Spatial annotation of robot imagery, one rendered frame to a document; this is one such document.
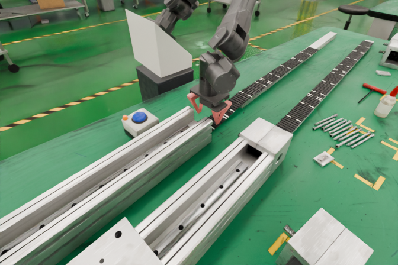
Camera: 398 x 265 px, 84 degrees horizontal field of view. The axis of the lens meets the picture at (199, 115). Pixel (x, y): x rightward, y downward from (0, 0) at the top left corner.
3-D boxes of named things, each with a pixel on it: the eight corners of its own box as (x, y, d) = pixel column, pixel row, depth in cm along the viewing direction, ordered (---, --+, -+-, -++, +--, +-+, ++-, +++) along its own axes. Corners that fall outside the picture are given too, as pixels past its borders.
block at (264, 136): (246, 137, 68) (251, 113, 62) (284, 159, 62) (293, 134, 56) (228, 153, 63) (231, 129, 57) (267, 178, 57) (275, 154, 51)
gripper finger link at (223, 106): (215, 132, 65) (217, 107, 59) (198, 121, 68) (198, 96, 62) (230, 122, 68) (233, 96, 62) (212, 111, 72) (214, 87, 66)
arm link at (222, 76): (241, 45, 60) (222, 25, 54) (265, 64, 51) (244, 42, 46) (211, 78, 63) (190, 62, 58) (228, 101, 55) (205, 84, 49)
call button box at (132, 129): (145, 121, 74) (143, 106, 70) (164, 135, 69) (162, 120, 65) (124, 133, 70) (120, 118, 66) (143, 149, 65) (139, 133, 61)
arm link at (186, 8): (172, 22, 97) (163, 13, 93) (185, 2, 96) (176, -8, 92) (181, 23, 89) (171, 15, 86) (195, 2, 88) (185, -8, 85)
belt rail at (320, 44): (328, 36, 136) (330, 31, 134) (335, 38, 133) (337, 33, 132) (233, 103, 82) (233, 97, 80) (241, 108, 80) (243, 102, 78)
